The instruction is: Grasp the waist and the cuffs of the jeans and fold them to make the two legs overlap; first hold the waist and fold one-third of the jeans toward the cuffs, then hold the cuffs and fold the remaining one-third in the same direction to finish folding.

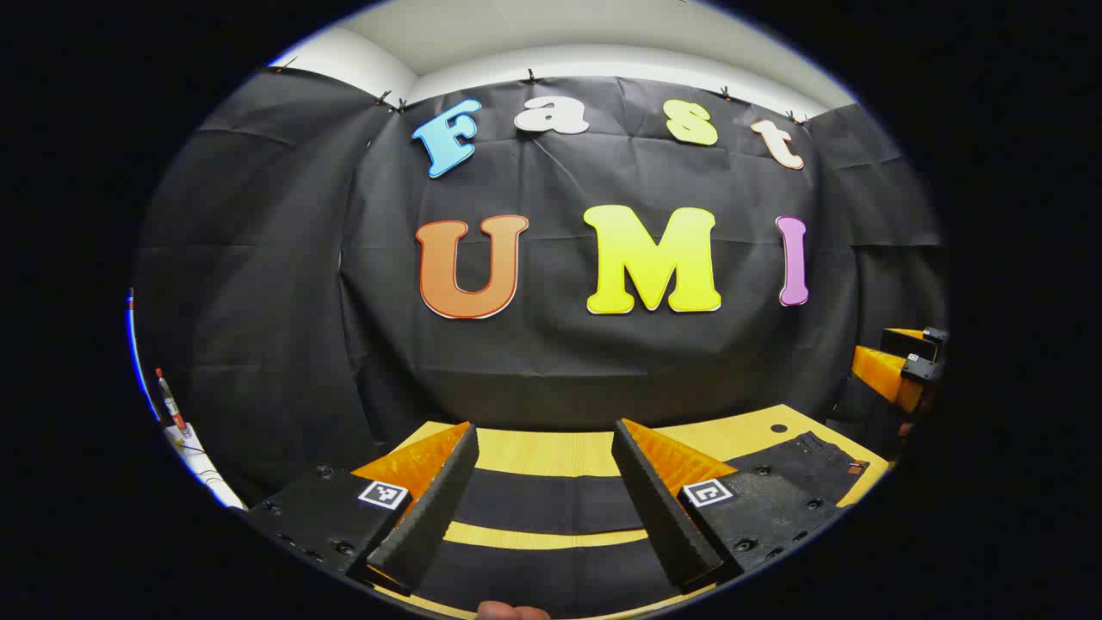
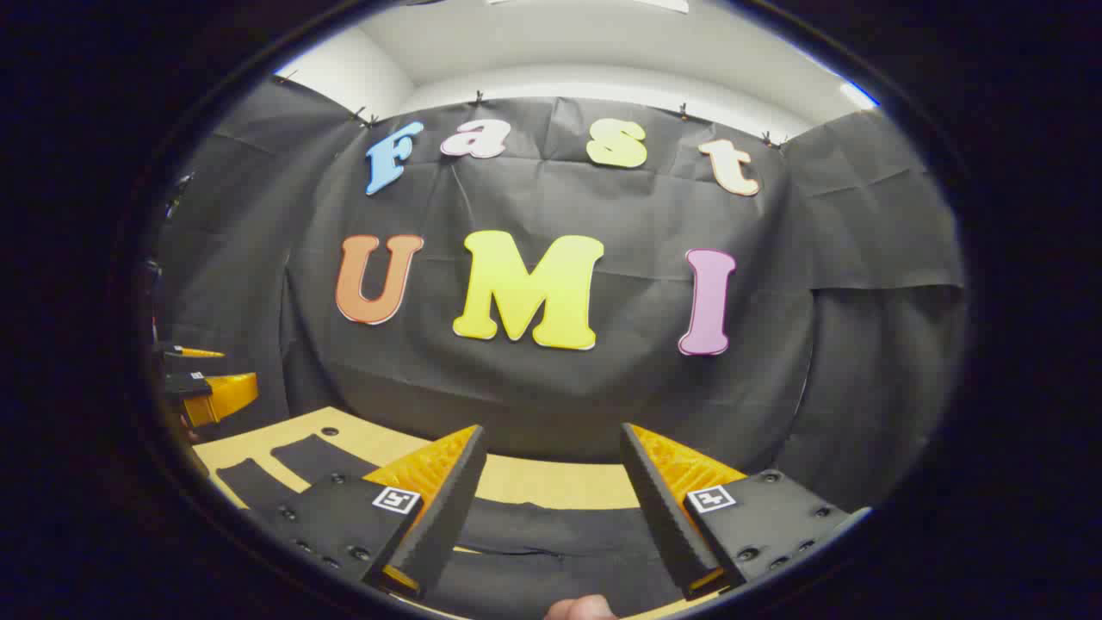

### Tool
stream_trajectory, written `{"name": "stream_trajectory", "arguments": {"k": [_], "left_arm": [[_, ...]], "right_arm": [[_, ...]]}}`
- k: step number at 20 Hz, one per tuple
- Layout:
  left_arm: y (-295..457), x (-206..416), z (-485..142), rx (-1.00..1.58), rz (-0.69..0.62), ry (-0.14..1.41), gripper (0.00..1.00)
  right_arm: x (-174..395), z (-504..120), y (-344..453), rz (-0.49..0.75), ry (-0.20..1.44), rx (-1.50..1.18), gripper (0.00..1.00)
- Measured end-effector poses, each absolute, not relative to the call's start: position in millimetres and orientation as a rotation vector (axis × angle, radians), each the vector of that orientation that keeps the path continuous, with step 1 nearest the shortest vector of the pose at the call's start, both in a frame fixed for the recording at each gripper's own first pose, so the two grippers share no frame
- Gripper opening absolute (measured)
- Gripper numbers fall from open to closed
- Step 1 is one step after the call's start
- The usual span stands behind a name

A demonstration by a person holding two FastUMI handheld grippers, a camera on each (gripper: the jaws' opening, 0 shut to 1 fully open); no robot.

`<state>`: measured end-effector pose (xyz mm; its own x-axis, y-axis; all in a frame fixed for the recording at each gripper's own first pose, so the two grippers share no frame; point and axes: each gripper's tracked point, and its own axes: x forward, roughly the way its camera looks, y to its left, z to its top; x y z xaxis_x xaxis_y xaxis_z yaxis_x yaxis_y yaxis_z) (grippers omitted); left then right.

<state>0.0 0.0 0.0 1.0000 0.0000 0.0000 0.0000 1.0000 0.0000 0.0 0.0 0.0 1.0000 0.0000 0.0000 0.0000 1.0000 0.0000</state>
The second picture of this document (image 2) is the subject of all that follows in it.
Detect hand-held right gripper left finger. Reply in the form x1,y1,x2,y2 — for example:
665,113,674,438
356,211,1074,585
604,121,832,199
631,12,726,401
250,424,488,602

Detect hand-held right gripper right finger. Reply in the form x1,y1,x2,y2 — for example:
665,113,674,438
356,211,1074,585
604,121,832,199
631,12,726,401
620,422,872,602

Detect black jeans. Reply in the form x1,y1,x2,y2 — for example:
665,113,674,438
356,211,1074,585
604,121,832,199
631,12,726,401
215,435,690,620

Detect black backdrop cloth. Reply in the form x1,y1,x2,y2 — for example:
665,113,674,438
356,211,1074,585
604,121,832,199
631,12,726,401
151,76,969,513

